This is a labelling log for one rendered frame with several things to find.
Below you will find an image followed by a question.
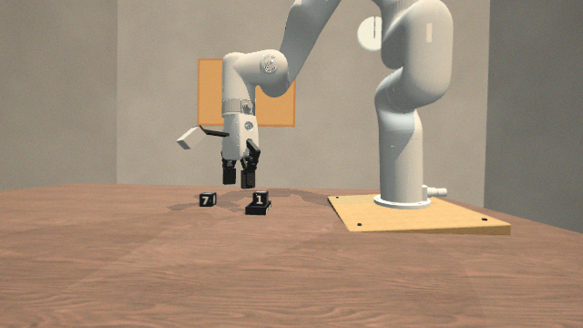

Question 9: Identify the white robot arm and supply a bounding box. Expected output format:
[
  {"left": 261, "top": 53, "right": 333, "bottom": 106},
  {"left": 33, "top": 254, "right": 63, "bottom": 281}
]
[{"left": 221, "top": 0, "right": 453, "bottom": 210}]

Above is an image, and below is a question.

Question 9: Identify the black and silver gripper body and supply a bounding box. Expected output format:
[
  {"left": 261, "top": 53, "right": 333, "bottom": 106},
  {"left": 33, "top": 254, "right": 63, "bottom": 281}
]
[{"left": 221, "top": 112, "right": 259, "bottom": 160}]

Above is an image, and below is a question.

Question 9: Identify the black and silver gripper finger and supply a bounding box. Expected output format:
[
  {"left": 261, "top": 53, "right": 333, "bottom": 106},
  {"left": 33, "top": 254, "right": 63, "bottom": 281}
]
[
  {"left": 240, "top": 138, "right": 261, "bottom": 189},
  {"left": 221, "top": 157, "right": 237, "bottom": 185}
]

